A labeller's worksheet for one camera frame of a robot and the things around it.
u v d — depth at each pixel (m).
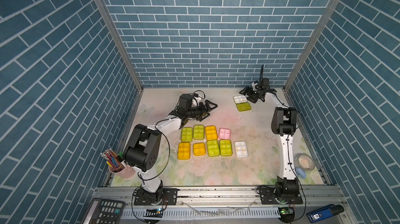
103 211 0.68
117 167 0.74
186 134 0.94
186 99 0.72
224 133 0.96
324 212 0.67
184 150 0.88
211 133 0.96
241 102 1.12
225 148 0.89
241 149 0.89
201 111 0.80
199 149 0.89
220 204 0.73
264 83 0.94
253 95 1.02
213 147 0.89
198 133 0.96
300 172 0.79
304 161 0.86
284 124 0.69
